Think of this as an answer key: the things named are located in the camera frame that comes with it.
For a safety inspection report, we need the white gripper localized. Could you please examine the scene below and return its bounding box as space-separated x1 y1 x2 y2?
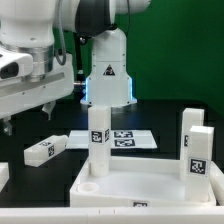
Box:
0 54 74 136

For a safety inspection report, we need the white desk top panel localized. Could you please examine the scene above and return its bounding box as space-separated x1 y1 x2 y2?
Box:
70 156 216 207

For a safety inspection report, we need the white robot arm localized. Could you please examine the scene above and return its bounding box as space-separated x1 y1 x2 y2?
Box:
0 0 151 134

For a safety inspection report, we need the white left corner block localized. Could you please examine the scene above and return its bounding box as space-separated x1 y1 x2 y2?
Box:
0 162 9 192

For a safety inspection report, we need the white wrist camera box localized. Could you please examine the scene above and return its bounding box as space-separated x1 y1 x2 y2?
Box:
0 49 33 87

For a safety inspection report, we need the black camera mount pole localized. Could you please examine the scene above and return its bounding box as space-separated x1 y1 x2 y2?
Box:
74 34 85 88

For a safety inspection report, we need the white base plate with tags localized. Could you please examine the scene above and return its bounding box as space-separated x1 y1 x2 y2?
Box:
66 130 157 149

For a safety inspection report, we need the white front rail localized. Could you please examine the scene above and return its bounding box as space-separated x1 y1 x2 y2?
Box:
0 206 224 224

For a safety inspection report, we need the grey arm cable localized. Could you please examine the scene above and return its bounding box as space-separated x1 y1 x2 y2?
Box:
54 0 68 66

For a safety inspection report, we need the white right corner rail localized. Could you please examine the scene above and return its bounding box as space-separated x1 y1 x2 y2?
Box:
210 162 224 206

